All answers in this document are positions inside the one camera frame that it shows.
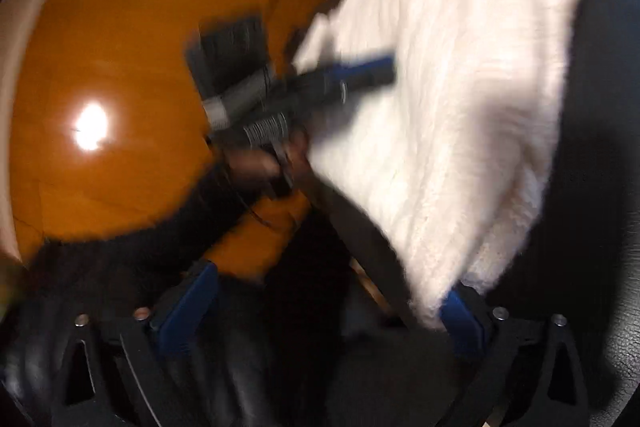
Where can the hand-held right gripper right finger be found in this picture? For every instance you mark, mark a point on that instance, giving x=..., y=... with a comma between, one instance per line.
x=462, y=322

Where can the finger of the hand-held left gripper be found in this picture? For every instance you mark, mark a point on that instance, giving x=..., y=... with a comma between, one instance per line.
x=365, y=74

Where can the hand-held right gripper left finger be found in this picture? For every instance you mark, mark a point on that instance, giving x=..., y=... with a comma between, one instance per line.
x=185, y=312

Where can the cream knit sweater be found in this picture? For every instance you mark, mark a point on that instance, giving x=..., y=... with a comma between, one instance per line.
x=450, y=107

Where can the person's left hand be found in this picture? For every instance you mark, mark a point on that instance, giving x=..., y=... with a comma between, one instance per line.
x=255, y=167

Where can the person's dark clothing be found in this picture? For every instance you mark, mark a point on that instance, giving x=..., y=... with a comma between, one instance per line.
x=280, y=307

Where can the orange wooden cabinet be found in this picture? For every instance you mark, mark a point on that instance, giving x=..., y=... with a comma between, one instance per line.
x=125, y=32

